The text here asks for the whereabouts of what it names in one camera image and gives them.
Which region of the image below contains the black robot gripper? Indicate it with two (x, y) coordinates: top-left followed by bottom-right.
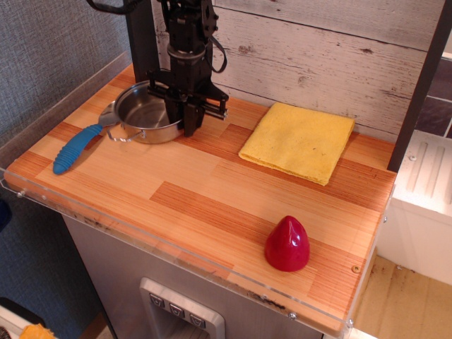
(148, 52), (228, 137)

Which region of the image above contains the small stainless steel pan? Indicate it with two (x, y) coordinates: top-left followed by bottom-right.
(107, 81), (184, 144)

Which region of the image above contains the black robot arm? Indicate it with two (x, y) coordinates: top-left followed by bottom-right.
(148, 1), (229, 137)

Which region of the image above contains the folded yellow cloth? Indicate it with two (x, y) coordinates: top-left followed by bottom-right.
(239, 102), (355, 186)

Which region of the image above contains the red strawberry-shaped toy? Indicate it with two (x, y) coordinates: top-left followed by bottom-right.
(264, 215), (310, 272)

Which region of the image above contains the clear acrylic table guard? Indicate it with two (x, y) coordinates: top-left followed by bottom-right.
(4, 160), (395, 338)

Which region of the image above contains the grey toy fridge cabinet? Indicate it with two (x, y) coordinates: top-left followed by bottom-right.
(64, 217), (322, 338)

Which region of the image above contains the silver dispenser button panel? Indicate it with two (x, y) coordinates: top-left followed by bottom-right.
(140, 278), (226, 338)

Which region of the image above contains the white toy sink counter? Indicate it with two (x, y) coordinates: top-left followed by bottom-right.
(376, 131), (451, 284)

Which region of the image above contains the yellow and black object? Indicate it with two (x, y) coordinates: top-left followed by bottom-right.
(1, 324), (57, 339)

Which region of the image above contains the dark left frame post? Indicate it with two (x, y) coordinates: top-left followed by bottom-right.
(125, 0), (160, 83)

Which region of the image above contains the dark frame post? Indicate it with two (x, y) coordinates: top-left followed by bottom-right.
(125, 0), (160, 83)
(387, 0), (451, 172)

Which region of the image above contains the spoon with blue handle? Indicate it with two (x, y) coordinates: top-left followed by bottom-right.
(53, 101), (118, 174)

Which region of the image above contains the dark right frame post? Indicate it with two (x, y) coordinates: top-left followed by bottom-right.
(387, 0), (451, 172)

